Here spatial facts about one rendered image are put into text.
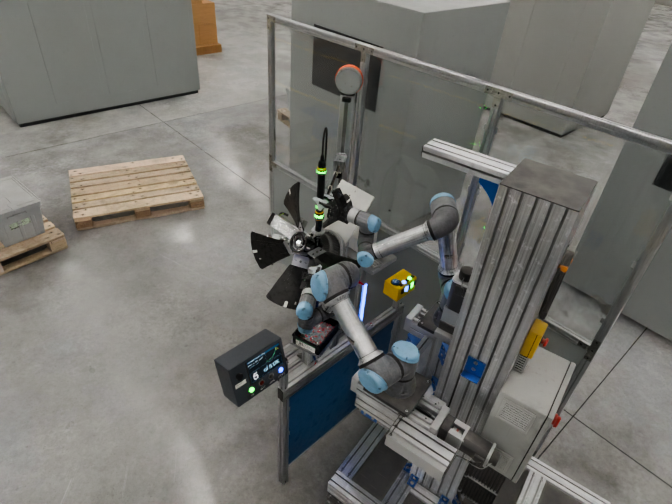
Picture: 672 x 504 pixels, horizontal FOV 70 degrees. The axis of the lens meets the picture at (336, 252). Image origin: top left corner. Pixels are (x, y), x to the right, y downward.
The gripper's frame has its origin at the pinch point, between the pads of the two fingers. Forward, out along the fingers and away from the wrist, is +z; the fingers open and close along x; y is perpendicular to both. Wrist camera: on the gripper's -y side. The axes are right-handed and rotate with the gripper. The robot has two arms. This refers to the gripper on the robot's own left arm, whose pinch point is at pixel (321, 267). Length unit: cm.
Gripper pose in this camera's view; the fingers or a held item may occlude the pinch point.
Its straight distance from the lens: 247.2
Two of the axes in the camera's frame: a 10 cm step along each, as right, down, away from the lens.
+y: -9.9, -0.5, 1.5
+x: 0.4, 8.1, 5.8
